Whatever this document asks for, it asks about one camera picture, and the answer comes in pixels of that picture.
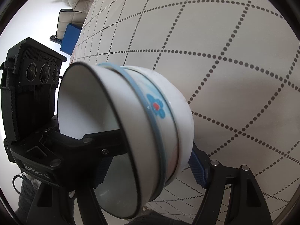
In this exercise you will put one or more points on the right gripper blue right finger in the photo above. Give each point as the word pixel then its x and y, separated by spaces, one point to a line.
pixel 199 165

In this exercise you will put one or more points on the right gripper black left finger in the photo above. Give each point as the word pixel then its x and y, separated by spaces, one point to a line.
pixel 100 148

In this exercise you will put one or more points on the blue rim flower bowl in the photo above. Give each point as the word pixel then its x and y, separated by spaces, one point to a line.
pixel 160 117

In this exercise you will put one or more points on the white bowl black rim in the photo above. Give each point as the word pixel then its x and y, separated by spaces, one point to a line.
pixel 104 109

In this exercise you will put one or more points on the blue mat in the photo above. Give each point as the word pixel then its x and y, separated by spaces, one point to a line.
pixel 70 38

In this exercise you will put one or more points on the floral checked tablecloth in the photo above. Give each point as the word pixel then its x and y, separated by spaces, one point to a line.
pixel 237 64

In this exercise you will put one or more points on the black camera box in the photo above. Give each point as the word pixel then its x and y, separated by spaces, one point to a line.
pixel 28 87

